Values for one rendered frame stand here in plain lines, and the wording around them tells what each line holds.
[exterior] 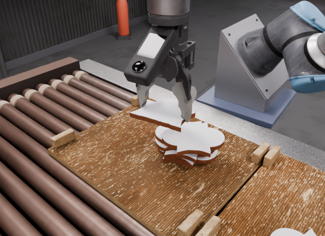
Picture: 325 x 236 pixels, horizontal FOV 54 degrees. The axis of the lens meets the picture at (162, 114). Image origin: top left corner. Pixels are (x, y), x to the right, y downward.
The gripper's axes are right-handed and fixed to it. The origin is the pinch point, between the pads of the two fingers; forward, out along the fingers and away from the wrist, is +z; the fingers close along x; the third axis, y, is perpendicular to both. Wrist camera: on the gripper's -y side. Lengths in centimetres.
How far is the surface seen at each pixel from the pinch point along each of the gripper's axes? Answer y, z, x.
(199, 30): 383, 105, 147
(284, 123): 186, 106, -10
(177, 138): 1.5, 6.0, -3.0
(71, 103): 12.8, 14.6, 39.1
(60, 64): 29, 11, 59
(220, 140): 5.3, 6.0, -11.4
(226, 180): 1.2, 12.9, -14.7
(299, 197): 3.7, 12.9, -29.1
